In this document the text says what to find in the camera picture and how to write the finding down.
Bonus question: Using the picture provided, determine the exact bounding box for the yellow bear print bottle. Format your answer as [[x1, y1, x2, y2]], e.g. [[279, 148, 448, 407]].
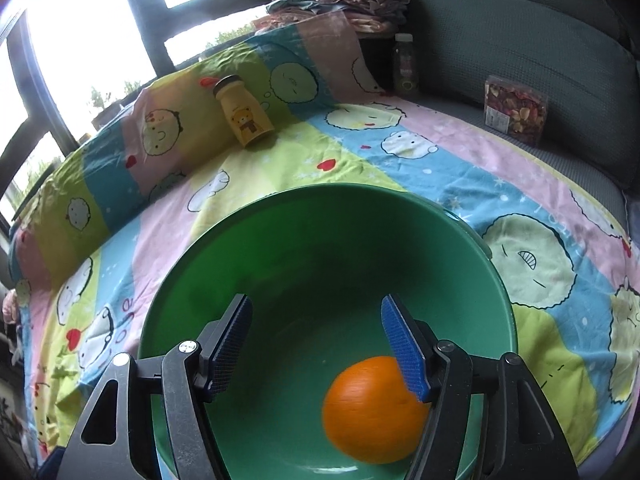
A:
[[212, 75, 274, 148]]

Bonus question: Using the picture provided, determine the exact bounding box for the green plastic bowl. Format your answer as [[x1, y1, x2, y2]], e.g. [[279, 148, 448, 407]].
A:
[[136, 183, 517, 480]]

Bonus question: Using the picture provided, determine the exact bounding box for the dark window frame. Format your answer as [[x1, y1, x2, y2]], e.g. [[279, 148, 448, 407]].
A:
[[0, 0, 281, 231]]

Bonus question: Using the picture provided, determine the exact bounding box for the pile of folded clothes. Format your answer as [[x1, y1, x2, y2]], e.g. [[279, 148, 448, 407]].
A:
[[252, 0, 416, 36]]

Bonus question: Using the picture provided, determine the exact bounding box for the cartoon printed blanket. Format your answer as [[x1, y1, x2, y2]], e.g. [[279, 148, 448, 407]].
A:
[[10, 10, 640, 480]]

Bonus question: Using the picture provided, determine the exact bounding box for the orange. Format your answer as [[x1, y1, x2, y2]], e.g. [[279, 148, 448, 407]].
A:
[[322, 356, 433, 465]]

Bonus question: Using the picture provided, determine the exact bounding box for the clear box of dried snacks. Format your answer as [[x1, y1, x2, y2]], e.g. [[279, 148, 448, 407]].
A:
[[482, 75, 549, 141]]

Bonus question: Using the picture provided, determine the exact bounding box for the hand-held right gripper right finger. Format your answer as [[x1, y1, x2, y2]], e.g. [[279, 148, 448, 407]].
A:
[[380, 294, 581, 480]]

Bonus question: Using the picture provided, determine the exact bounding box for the grey green sofa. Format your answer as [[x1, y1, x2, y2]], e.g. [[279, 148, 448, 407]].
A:
[[360, 0, 640, 261]]

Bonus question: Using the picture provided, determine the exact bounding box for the dark juice bottle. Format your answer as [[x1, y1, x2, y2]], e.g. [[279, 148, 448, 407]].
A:
[[391, 32, 421, 96]]

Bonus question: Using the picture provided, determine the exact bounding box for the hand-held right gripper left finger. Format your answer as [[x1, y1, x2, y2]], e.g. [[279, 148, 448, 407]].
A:
[[60, 294, 253, 480]]

